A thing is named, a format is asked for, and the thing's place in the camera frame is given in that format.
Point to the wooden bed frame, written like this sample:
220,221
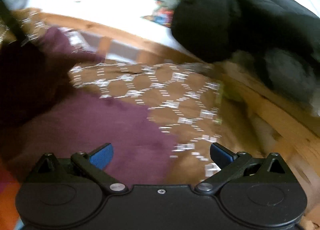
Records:
275,109

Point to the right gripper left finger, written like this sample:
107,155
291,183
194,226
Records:
67,192

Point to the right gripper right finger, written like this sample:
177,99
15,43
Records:
251,192

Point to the black puffer jacket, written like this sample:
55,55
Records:
276,40

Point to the brown patterned duvet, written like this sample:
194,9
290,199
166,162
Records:
154,104

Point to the maroon long sleeve top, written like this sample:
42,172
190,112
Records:
83,121

